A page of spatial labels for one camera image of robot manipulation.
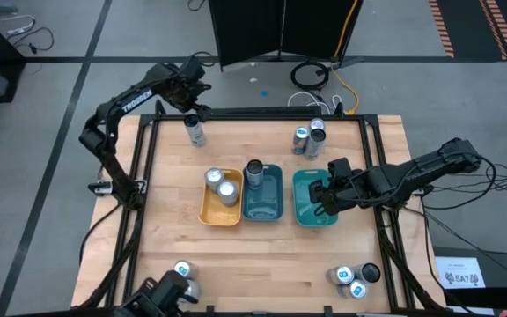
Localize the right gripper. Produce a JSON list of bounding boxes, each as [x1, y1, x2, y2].
[[308, 169, 376, 217]]

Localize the yellow cable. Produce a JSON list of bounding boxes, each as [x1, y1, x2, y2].
[[330, 0, 360, 116]]

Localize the white paper sign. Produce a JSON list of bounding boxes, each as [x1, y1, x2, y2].
[[435, 256, 487, 290]]

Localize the coiled black cable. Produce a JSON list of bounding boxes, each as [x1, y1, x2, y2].
[[290, 60, 330, 92]]

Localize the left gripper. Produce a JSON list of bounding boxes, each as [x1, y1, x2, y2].
[[165, 78, 214, 123]]

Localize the teal plastic bin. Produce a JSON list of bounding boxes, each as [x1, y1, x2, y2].
[[291, 168, 340, 228]]

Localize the black box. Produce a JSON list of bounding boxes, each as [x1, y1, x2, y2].
[[431, 246, 507, 309]]

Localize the black folding partition screen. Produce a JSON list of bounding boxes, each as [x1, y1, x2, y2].
[[208, 0, 364, 71]]

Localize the black mat with orange stripes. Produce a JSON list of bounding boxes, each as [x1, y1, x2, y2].
[[428, 0, 507, 63]]

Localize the white Celsius energy can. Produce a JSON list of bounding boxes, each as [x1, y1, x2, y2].
[[303, 128, 327, 161], [183, 114, 207, 148], [353, 262, 382, 285]]

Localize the white cable with adapter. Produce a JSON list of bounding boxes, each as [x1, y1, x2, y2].
[[0, 14, 37, 36]]

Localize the dark cans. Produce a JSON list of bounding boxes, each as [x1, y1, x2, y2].
[[244, 158, 265, 191]]

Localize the black bulky device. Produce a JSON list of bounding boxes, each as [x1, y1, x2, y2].
[[111, 269, 191, 317]]

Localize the yellow plastic bin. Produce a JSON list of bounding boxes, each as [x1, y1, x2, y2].
[[197, 166, 245, 227]]

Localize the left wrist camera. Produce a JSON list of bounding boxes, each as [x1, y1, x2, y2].
[[181, 55, 207, 83]]

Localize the black aluminium table frame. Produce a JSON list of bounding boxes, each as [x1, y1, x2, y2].
[[71, 99, 448, 314]]

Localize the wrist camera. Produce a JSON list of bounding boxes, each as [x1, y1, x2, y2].
[[181, 55, 207, 83], [327, 157, 355, 180]]

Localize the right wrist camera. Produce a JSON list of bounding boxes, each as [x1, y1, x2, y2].
[[327, 157, 355, 180]]

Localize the dark blue plastic bin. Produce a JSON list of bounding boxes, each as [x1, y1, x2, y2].
[[241, 164, 284, 222]]

